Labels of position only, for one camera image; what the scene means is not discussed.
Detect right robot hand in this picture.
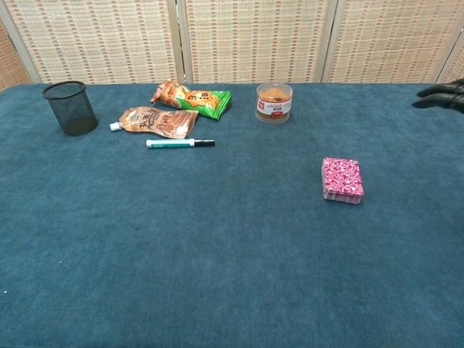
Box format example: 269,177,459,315
412,78,464,112

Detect pink patterned card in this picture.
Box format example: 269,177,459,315
321,157,365,205

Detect beige woven screen panel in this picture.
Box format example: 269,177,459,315
177,0,338,84
0,0,184,85
436,36,464,84
320,0,464,84

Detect clear jar orange contents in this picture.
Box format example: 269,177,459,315
255,82,293,124

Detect green orange snack bag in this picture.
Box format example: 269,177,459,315
150,79,232,122

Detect green white marker pen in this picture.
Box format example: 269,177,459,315
146,138,216,149

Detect brown spout sauce pouch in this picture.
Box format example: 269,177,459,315
109,106,199,140

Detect black mesh pen cup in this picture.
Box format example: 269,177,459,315
41,80,99,137

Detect orange woven screen panel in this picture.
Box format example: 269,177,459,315
0,17,33,92

